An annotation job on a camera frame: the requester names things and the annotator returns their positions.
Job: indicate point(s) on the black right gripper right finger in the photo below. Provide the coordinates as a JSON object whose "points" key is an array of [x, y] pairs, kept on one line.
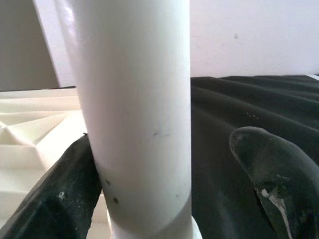
{"points": [[279, 174]]}

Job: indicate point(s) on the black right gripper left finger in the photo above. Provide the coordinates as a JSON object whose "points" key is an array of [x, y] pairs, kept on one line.
{"points": [[54, 199]]}

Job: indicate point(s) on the white plastic table top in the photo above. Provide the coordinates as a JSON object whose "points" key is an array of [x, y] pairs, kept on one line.
{"points": [[37, 139]]}

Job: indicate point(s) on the white plastic table leg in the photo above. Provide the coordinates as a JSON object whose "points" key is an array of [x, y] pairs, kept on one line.
{"points": [[137, 99]]}

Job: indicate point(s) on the white tape strip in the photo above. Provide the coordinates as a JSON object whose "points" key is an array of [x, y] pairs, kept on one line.
{"points": [[314, 77]]}

